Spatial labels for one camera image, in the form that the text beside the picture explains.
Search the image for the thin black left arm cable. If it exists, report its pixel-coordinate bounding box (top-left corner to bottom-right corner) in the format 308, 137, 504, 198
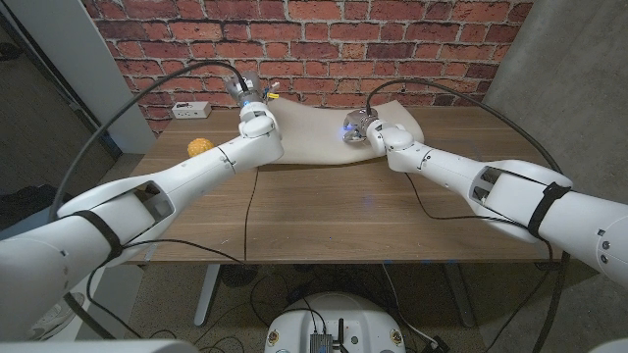
85, 166, 260, 340

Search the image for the white power strip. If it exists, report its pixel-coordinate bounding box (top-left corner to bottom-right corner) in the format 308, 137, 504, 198
171, 101, 213, 121

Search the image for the grey table leg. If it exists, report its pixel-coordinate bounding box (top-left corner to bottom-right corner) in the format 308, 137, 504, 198
444, 262, 477, 328

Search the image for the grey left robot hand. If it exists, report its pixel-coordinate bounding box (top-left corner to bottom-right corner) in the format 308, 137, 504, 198
224, 71, 269, 107

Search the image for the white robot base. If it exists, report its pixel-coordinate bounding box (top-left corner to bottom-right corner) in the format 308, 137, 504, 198
263, 292, 407, 353

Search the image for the white floor cable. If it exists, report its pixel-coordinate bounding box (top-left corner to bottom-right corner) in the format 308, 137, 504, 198
381, 263, 438, 347

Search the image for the white sneaker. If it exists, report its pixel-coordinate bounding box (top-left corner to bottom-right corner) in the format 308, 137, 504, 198
28, 292, 85, 342

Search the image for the small grey computer box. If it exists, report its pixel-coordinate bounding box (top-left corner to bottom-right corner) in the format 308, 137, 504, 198
308, 332, 335, 353

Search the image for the white table leg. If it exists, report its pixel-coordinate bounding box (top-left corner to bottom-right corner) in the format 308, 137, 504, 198
193, 264, 222, 328

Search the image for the red brick printed backdrop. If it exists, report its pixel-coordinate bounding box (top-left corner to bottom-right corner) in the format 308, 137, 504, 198
80, 0, 536, 136

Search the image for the white pillar panel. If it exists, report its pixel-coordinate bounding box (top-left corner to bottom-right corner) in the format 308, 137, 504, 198
4, 0, 157, 156

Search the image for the black round floor grille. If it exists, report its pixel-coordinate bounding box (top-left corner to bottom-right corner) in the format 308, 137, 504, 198
219, 264, 256, 289

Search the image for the yellow toy pineapple fruit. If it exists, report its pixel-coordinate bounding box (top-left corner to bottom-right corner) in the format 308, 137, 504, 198
187, 137, 216, 159

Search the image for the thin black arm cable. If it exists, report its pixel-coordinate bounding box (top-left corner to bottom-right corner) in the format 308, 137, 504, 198
85, 166, 260, 340
404, 171, 555, 353

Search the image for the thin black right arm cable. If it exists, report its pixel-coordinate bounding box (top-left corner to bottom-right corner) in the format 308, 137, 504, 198
404, 171, 555, 353

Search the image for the cream white cloth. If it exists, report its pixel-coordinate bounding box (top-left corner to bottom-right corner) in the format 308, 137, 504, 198
267, 96, 426, 168

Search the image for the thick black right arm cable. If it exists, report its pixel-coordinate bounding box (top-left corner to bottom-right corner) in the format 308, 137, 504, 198
365, 77, 573, 353

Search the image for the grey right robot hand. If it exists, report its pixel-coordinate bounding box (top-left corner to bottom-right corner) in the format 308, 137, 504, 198
341, 108, 382, 146

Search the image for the black bag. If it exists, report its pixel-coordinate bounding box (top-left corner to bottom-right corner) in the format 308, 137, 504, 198
0, 184, 79, 231

